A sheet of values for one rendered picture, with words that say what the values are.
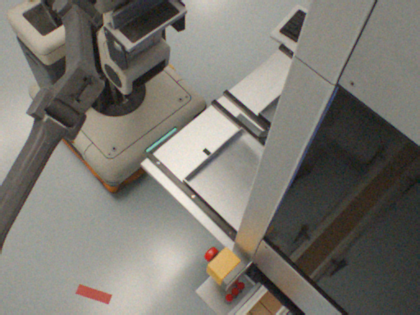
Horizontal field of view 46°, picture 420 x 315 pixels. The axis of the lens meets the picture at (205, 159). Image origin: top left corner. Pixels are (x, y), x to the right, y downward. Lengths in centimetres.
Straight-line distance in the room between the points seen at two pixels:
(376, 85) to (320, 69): 7
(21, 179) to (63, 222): 142
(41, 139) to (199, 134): 66
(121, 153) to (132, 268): 53
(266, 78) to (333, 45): 118
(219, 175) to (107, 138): 89
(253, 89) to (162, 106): 76
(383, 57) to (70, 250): 205
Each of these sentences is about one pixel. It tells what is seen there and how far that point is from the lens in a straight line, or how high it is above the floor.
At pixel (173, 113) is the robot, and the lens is 233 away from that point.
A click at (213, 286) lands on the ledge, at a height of 88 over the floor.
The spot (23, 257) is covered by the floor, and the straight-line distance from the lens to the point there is 246.
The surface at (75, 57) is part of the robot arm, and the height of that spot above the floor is 138.
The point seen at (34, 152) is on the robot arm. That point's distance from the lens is 106.
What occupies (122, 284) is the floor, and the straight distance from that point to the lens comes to 233.
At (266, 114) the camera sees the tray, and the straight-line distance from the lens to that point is 164.
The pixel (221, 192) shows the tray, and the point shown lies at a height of 88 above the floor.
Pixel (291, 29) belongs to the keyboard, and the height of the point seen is 83.
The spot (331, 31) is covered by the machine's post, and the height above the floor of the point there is 187.
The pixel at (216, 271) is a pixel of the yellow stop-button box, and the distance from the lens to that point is 127.
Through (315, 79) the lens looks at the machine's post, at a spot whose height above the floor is 179.
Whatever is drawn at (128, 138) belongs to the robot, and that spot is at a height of 28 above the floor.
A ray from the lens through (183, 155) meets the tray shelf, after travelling 155.
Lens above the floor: 226
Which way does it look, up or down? 64 degrees down
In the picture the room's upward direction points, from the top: 5 degrees clockwise
